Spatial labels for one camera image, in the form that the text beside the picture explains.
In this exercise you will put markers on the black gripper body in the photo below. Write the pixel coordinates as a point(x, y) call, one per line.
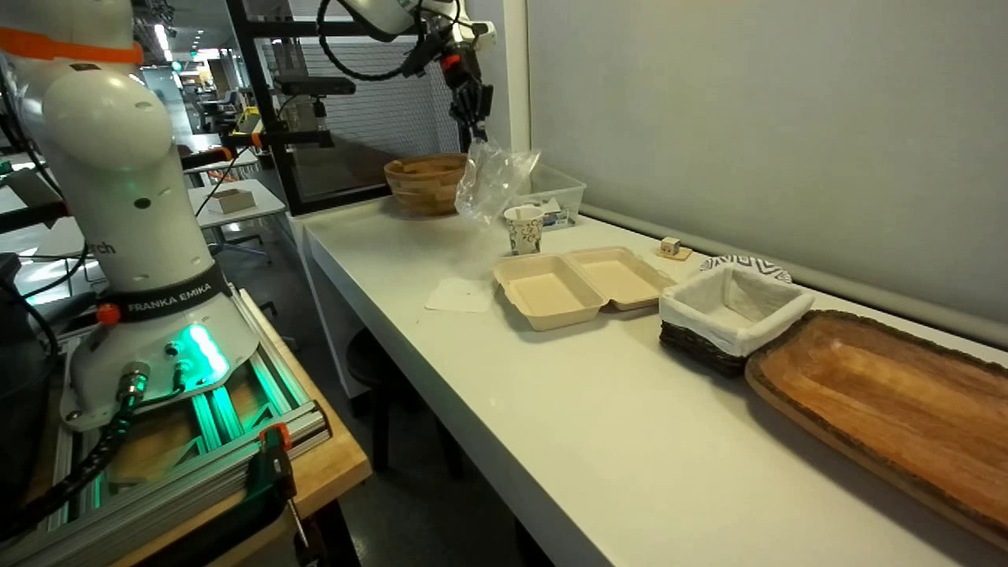
point(470, 93)

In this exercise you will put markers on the clear plastic bag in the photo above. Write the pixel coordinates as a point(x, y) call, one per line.
point(490, 184)

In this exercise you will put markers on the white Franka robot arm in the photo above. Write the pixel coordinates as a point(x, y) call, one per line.
point(116, 137)

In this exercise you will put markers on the black storage bin white liner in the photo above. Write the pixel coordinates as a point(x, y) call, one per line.
point(725, 317)

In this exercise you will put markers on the woven wicker basket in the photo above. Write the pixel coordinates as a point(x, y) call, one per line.
point(420, 184)

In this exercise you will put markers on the clear plastic tub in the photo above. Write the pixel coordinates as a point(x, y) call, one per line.
point(561, 192)

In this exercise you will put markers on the blue patterned paper cup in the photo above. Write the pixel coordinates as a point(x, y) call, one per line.
point(523, 234)

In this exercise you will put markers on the beige clamshell takeout container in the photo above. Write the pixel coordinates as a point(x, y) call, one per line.
point(545, 295)

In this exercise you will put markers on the small crumpled beige scrap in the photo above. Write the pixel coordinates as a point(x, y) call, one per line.
point(672, 250)

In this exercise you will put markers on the white background table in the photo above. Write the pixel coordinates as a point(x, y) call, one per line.
point(239, 206)

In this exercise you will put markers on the blue patterned paper bowl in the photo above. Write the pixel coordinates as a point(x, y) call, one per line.
point(761, 268)

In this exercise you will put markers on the wooden robot stand top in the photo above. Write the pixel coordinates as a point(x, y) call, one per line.
point(333, 460)

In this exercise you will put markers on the green orange clamp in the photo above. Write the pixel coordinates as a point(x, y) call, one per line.
point(272, 478)

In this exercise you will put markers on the brown wooden tray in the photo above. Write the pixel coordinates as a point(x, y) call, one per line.
point(894, 410)

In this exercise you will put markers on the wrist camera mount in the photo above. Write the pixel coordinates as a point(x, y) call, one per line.
point(455, 32)

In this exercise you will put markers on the black metal frame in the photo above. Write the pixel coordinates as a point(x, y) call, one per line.
point(275, 137)

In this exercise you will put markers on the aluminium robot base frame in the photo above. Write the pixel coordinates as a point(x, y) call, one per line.
point(224, 405)

